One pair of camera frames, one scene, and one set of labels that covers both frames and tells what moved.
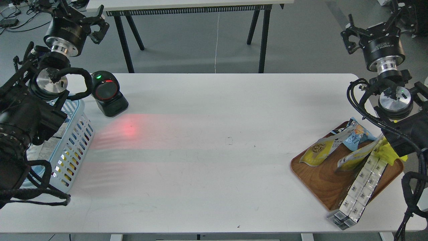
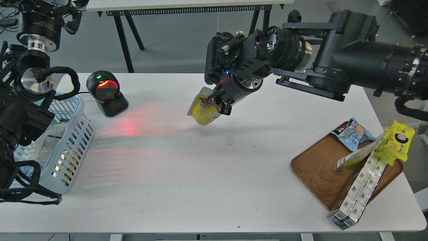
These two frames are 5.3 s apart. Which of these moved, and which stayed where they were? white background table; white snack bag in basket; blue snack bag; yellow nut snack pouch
Moved: yellow nut snack pouch
Stayed: white snack bag in basket; blue snack bag; white background table
